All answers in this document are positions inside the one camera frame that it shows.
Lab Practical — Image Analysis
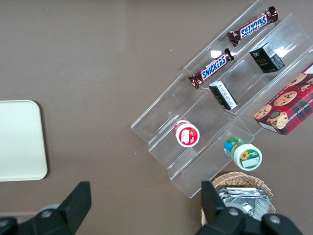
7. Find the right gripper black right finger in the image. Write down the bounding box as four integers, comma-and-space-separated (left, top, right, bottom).
195, 180, 246, 235

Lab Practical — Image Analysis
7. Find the beige plastic tray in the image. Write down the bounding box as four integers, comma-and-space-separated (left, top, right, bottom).
0, 99, 48, 182

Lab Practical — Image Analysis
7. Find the Snickers chocolate bar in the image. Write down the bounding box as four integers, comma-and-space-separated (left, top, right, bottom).
227, 6, 279, 47
188, 48, 235, 90

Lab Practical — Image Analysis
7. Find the red lidded yogurt cup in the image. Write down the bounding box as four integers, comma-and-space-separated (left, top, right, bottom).
174, 119, 201, 148

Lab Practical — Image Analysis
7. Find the red tartan cookie box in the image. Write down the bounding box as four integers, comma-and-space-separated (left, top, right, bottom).
253, 63, 313, 136

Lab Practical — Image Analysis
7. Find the small black carton box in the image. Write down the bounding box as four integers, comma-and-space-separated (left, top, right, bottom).
248, 42, 286, 74
208, 80, 239, 111

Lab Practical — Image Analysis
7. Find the green lidded sunflower cup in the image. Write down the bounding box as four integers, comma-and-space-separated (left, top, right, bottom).
223, 137, 263, 171

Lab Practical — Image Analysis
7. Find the clear acrylic tiered stand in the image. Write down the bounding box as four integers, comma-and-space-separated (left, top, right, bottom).
131, 72, 256, 199
183, 0, 313, 138

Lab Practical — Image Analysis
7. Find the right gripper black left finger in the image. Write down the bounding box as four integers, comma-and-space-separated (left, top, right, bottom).
24, 181, 92, 235

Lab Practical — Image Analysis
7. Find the foil wrapped pack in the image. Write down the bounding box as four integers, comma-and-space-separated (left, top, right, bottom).
224, 193, 271, 221
216, 187, 272, 198

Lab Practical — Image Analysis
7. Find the wicker basket with foil packs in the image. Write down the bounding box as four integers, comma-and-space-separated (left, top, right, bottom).
201, 171, 277, 227

